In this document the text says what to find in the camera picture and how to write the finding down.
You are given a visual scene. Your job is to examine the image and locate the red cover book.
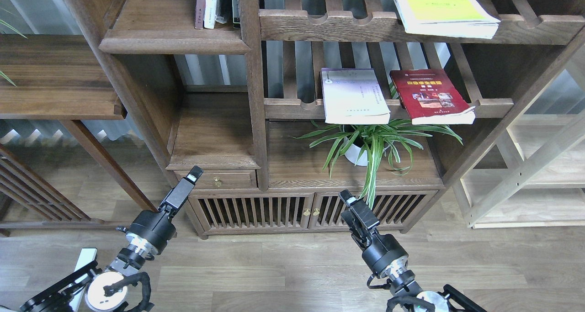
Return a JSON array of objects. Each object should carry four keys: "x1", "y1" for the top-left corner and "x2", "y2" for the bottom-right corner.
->
[{"x1": 389, "y1": 69, "x2": 476, "y2": 125}]

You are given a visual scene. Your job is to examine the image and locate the yellow green book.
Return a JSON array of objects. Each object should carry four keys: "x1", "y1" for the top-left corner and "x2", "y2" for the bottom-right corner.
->
[{"x1": 394, "y1": 0, "x2": 500, "y2": 39}]

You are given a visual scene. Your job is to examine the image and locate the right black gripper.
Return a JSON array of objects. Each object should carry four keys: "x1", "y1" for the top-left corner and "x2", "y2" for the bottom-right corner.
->
[{"x1": 339, "y1": 190, "x2": 408, "y2": 277}]

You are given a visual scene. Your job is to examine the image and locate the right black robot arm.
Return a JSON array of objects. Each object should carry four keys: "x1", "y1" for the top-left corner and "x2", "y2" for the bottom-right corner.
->
[{"x1": 339, "y1": 190, "x2": 484, "y2": 312}]

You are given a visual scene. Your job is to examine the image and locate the dark brown upright book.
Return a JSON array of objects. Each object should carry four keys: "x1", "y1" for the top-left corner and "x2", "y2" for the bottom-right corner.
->
[{"x1": 194, "y1": 0, "x2": 205, "y2": 29}]

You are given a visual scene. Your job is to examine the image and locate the dark green upright book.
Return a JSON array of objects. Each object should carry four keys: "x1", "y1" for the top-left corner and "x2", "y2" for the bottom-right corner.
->
[{"x1": 232, "y1": 0, "x2": 241, "y2": 29}]

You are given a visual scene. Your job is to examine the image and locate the brass drawer knob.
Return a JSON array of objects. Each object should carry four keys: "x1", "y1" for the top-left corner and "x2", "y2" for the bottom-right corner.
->
[{"x1": 213, "y1": 177, "x2": 223, "y2": 187}]

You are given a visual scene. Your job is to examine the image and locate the white upright book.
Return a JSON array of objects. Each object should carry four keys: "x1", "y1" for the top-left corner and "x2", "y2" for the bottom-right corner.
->
[{"x1": 203, "y1": 0, "x2": 218, "y2": 29}]

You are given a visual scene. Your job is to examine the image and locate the white bar on floor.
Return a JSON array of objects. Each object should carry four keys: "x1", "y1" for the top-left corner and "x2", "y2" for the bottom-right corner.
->
[{"x1": 69, "y1": 248, "x2": 98, "y2": 312}]

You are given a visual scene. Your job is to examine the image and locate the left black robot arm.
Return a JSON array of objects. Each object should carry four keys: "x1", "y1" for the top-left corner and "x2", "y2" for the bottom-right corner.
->
[{"x1": 20, "y1": 166, "x2": 203, "y2": 312}]

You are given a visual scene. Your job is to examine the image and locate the dark wooden bookshelf cabinet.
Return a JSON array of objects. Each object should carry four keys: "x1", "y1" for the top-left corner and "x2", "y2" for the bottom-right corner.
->
[{"x1": 64, "y1": 0, "x2": 584, "y2": 238}]

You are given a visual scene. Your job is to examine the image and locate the green leaves at left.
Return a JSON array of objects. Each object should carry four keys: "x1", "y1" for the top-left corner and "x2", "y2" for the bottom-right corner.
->
[{"x1": 0, "y1": 0, "x2": 28, "y2": 86}]

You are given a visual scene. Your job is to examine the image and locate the white purple book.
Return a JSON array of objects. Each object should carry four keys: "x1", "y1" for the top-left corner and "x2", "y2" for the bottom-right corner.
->
[{"x1": 320, "y1": 67, "x2": 390, "y2": 125}]

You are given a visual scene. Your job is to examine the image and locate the green spider plant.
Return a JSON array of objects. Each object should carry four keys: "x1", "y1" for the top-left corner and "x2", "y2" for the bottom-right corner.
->
[{"x1": 301, "y1": 119, "x2": 463, "y2": 209}]

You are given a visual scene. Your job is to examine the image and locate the white plant pot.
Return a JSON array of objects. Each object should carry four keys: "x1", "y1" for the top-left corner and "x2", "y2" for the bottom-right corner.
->
[{"x1": 344, "y1": 137, "x2": 368, "y2": 166}]

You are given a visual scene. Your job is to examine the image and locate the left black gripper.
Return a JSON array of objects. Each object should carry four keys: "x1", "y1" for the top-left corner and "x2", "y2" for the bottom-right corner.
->
[{"x1": 117, "y1": 165, "x2": 203, "y2": 256}]

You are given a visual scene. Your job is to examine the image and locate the light wooden shelf rack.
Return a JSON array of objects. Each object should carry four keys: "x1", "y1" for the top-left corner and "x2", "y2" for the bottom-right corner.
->
[{"x1": 452, "y1": 42, "x2": 585, "y2": 229}]

